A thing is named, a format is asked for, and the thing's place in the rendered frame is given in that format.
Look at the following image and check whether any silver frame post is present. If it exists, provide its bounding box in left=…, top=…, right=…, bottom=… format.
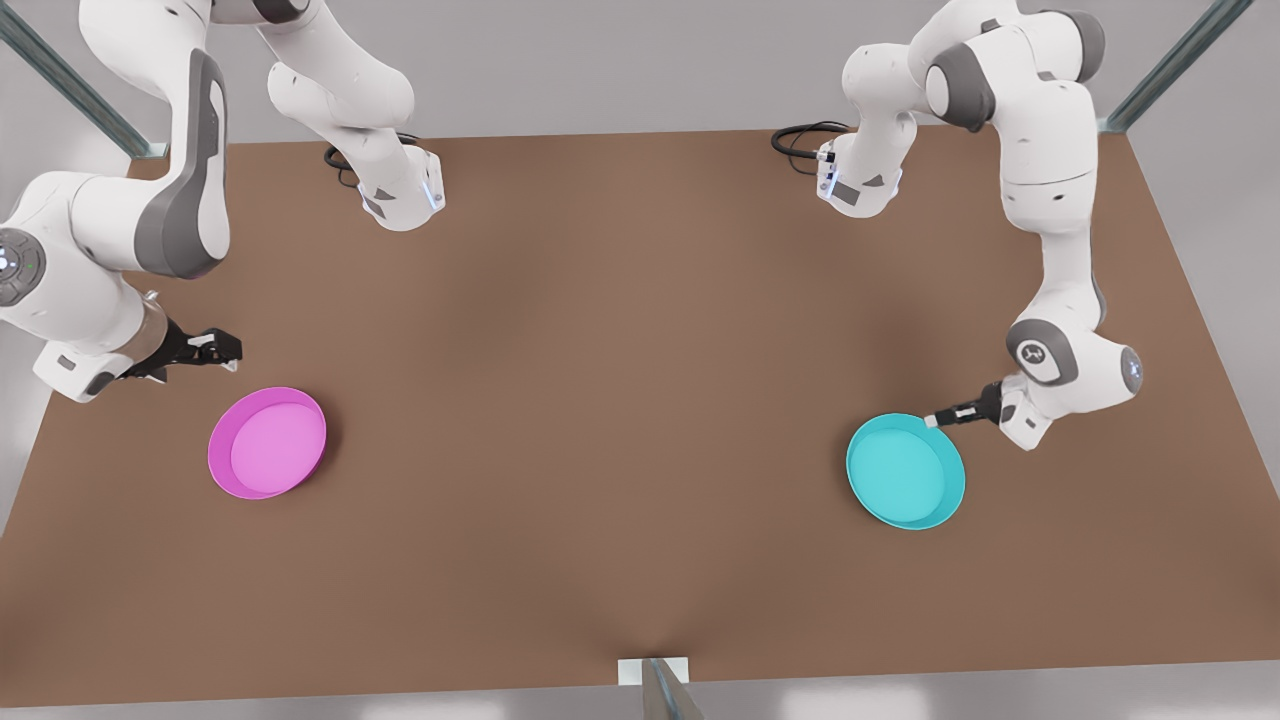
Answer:
left=1098, top=0, right=1257, bottom=135
left=0, top=0, right=168, bottom=160
left=617, top=657, right=707, bottom=720

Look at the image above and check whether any black cable loop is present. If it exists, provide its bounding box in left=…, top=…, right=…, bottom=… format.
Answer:
left=771, top=121, right=852, bottom=177
left=323, top=132, right=423, bottom=191

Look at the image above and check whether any pink plate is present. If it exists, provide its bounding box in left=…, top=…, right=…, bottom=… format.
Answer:
left=207, top=386, right=328, bottom=501

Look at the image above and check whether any blue plate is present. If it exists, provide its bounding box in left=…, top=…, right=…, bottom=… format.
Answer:
left=845, top=412, right=967, bottom=531

